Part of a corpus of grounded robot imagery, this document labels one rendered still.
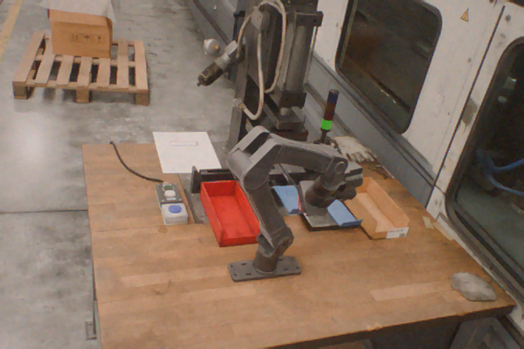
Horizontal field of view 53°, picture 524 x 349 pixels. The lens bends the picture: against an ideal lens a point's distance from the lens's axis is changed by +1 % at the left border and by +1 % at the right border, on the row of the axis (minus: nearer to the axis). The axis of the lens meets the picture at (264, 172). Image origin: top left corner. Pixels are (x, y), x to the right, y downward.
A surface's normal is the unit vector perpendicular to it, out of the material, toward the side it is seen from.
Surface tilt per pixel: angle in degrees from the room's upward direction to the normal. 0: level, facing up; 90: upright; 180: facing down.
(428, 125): 90
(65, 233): 0
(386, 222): 0
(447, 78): 90
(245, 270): 0
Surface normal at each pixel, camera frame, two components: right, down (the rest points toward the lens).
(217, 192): 0.33, 0.53
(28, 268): 0.15, -0.85
